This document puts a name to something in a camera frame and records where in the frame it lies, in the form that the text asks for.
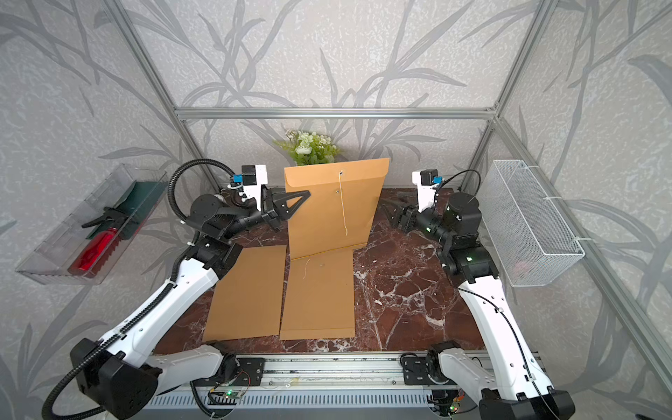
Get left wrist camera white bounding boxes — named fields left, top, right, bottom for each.
left=227, top=164, right=268, bottom=212

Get green plant white flowers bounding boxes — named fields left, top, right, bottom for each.
left=274, top=131, right=341, bottom=166

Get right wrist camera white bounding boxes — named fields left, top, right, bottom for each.
left=411, top=169, right=443, bottom=213

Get dark green cloth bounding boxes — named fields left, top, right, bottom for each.
left=82, top=181, right=167, bottom=241

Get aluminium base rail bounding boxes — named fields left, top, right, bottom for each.
left=108, top=351, right=553, bottom=392

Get clear plastic wall tray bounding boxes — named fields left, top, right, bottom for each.
left=16, top=164, right=168, bottom=285

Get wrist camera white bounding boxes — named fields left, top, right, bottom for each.
left=227, top=164, right=268, bottom=212
left=411, top=169, right=443, bottom=213

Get white wire mesh basket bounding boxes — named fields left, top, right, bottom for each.
left=477, top=159, right=585, bottom=288

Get brown file bag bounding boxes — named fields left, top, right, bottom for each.
left=279, top=248, right=355, bottom=341
left=203, top=245, right=286, bottom=342
left=285, top=157, right=390, bottom=260

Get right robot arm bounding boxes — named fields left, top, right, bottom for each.
left=380, top=169, right=576, bottom=419

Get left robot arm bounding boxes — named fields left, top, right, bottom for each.
left=41, top=159, right=311, bottom=419

